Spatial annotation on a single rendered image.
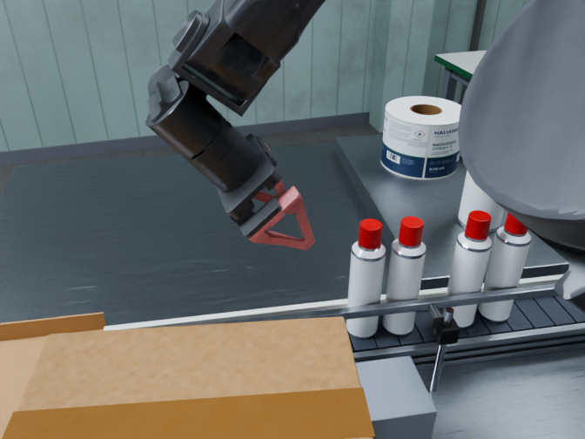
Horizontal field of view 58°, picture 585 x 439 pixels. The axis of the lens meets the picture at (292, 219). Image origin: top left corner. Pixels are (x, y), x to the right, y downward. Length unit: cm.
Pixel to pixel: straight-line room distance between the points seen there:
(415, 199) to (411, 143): 14
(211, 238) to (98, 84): 251
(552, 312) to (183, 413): 71
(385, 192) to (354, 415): 87
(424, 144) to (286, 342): 87
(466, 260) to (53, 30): 304
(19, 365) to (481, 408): 74
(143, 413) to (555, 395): 66
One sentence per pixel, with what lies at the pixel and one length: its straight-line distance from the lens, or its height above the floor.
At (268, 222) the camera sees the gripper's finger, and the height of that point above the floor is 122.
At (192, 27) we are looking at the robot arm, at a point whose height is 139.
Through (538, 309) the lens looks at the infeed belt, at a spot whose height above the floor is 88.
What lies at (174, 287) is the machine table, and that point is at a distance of 108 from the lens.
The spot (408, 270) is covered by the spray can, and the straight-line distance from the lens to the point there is 81.
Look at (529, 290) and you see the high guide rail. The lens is 92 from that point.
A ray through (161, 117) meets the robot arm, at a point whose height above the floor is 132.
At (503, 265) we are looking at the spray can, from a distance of 89.
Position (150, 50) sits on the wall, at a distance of 356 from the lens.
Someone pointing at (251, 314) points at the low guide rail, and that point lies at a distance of 87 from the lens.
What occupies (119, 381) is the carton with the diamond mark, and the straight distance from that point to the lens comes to 52.
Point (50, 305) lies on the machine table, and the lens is 111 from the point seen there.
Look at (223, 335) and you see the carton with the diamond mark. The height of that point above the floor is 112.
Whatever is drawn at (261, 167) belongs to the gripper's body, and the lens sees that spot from 54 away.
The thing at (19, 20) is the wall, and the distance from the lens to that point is 357.
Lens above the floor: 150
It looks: 32 degrees down
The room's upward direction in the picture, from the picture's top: straight up
